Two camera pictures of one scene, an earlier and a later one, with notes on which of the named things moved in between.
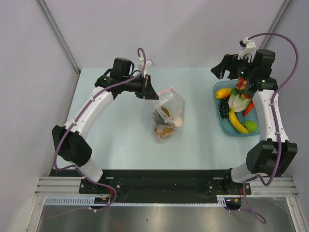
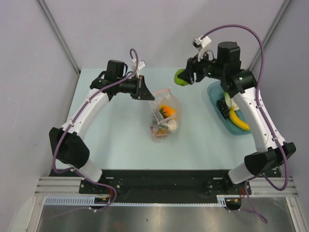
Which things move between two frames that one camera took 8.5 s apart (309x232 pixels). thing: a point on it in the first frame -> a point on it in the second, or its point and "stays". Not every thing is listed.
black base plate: x=161 y=186 stays
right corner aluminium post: x=275 y=22 stays
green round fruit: x=251 y=125 -> x=180 y=81
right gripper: x=219 y=70 -> x=193 y=65
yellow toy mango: x=223 y=93 -> x=166 y=111
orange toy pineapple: x=166 y=131 -> x=167 y=111
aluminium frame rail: x=58 y=186 stays
